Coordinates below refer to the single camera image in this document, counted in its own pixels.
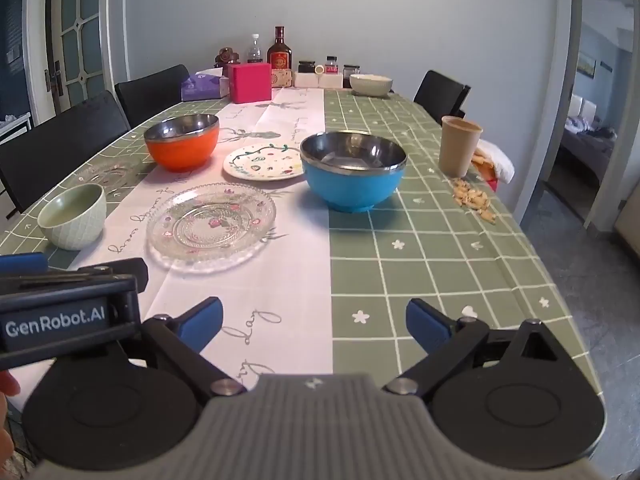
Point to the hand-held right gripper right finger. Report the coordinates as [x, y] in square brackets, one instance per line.
[425, 326]

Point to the brown liquor bottle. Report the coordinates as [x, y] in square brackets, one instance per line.
[279, 57]

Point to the pink box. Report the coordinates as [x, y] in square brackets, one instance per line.
[250, 84]

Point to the dark glass jar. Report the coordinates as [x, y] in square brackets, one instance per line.
[351, 71]

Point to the person's left hand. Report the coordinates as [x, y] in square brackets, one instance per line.
[7, 385]

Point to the purple tissue box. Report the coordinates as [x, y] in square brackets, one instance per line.
[202, 89]

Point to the clear water bottle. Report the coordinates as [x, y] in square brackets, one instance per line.
[255, 52]

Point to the white ceramic bowl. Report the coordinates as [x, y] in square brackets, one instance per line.
[370, 88]

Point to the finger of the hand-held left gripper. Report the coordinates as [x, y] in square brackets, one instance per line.
[120, 272]

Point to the black chair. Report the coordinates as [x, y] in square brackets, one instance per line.
[150, 92]
[440, 92]
[65, 145]

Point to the white fruit-painted plate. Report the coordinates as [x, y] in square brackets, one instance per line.
[262, 162]

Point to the bed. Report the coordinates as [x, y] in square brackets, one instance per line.
[587, 147]

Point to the white plastic bag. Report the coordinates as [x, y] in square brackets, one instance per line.
[497, 160]

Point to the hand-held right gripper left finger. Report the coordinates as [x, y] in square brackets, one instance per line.
[201, 321]

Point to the red label jar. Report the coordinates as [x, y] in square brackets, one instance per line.
[331, 66]

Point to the pile of beige snack pieces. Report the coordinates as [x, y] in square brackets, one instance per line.
[472, 199]

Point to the beige cup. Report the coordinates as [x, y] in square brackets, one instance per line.
[457, 152]

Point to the large floral glass plate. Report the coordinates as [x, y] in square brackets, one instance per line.
[210, 232]

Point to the green checked tablecloth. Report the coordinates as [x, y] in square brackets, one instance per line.
[425, 260]

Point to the black jar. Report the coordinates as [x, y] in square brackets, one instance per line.
[306, 67]

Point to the framed wall picture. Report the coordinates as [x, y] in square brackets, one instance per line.
[586, 65]

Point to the glass panel door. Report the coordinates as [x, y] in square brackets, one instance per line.
[75, 25]

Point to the brown carved ornament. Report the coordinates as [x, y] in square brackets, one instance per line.
[227, 56]

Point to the small floral glass plate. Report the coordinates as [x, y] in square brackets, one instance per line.
[107, 175]

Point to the blue steel bowl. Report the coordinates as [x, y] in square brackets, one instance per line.
[350, 191]

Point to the white box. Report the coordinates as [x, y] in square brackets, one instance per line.
[317, 80]

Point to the pale green ceramic bowl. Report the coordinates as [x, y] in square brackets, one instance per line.
[75, 231]

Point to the orange steel bowl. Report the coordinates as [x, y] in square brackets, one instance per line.
[181, 154]

